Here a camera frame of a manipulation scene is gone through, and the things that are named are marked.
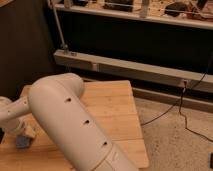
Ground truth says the metal pole stand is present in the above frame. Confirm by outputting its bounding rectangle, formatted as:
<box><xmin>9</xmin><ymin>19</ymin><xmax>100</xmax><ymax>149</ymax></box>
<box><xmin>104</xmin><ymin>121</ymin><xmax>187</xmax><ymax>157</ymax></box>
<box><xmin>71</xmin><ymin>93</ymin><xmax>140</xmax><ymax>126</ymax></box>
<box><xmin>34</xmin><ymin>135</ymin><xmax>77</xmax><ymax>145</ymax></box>
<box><xmin>50</xmin><ymin>0</ymin><xmax>77</xmax><ymax>56</ymax></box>

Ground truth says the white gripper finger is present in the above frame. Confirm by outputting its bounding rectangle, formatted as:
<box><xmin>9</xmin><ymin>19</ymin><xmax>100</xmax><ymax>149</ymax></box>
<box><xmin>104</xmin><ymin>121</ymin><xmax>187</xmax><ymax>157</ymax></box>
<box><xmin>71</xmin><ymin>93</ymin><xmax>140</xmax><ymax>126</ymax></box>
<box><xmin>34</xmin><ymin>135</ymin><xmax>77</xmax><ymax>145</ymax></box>
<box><xmin>24</xmin><ymin>125</ymin><xmax>36</xmax><ymax>139</ymax></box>

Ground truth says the white wall shelf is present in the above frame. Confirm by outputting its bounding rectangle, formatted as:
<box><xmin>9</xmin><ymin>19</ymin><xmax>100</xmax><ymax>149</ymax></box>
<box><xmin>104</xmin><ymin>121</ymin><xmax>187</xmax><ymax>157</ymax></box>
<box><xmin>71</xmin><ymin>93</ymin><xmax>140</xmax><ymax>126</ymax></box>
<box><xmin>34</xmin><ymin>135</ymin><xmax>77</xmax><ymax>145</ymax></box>
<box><xmin>54</xmin><ymin>4</ymin><xmax>213</xmax><ymax>30</ymax></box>

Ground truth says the black cable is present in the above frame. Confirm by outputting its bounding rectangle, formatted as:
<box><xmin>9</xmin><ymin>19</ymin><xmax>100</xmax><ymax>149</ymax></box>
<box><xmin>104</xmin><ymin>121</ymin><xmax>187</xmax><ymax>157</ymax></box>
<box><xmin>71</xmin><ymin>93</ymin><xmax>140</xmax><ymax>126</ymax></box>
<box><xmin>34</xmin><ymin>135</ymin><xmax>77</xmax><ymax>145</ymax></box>
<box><xmin>140</xmin><ymin>49</ymin><xmax>213</xmax><ymax>143</ymax></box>

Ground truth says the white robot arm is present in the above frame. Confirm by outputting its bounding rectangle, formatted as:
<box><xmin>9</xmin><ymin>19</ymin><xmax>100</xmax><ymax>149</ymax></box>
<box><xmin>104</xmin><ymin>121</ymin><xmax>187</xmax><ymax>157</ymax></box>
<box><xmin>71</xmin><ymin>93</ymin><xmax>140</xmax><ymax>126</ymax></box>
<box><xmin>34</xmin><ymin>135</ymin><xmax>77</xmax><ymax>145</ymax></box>
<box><xmin>0</xmin><ymin>73</ymin><xmax>139</xmax><ymax>171</ymax></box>

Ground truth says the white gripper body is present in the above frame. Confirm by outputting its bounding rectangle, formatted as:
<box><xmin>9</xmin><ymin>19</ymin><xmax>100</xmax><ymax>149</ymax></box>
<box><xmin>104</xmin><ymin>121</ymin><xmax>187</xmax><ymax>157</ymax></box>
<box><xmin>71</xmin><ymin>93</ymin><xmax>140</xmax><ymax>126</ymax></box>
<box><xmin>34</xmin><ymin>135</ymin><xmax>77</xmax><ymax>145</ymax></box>
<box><xmin>3</xmin><ymin>118</ymin><xmax>26</xmax><ymax>136</ymax></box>

